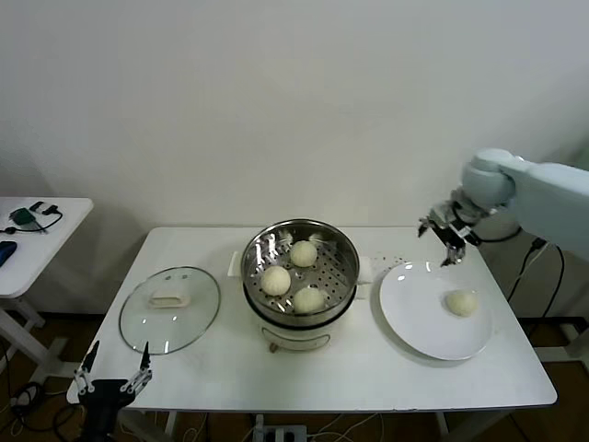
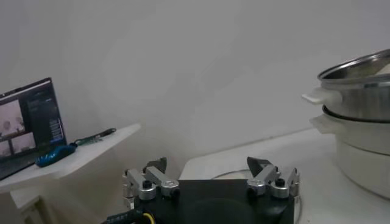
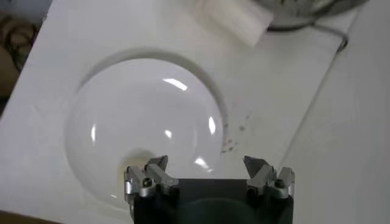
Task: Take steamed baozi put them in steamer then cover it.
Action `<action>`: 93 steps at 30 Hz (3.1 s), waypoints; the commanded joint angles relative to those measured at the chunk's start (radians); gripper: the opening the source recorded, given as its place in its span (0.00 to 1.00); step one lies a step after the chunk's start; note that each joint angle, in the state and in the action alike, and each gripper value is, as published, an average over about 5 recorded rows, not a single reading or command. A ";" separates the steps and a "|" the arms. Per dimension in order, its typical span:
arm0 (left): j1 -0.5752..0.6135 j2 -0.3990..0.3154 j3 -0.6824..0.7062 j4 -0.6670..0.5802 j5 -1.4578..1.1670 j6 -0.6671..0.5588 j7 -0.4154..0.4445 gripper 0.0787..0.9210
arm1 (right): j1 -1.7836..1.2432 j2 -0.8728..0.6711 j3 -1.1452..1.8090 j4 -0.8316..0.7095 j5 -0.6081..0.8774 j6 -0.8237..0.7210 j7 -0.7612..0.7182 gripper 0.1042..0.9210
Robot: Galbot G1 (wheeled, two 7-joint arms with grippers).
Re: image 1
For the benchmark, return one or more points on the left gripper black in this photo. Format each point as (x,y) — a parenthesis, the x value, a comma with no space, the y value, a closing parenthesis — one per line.
(106,396)

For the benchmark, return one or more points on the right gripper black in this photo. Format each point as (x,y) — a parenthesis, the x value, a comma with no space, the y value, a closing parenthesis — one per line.
(460,232)

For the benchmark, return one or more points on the white steamed baozi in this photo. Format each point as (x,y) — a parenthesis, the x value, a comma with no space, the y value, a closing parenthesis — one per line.
(303,253)
(309,300)
(276,280)
(461,303)

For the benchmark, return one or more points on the stainless steel steamer basket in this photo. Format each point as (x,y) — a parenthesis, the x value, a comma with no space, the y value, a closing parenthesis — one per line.
(331,271)

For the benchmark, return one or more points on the white round plate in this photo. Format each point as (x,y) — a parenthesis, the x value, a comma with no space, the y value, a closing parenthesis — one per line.
(414,304)

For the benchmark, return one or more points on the white side table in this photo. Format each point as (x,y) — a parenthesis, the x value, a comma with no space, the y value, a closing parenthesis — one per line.
(46,248)

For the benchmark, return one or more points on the blue object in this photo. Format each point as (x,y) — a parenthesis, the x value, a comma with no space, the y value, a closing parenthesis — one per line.
(7,252)

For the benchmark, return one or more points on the grey power strip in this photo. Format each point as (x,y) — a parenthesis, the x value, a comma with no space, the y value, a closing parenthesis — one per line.
(280,433)

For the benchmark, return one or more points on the green electronic device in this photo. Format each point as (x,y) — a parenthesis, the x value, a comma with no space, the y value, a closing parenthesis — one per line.
(21,215)

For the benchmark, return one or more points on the small black grey device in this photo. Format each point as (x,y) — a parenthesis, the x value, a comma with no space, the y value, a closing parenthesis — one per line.
(38,205)

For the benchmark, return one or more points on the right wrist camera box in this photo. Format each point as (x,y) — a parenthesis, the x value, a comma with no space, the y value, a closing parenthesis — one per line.
(444,211)

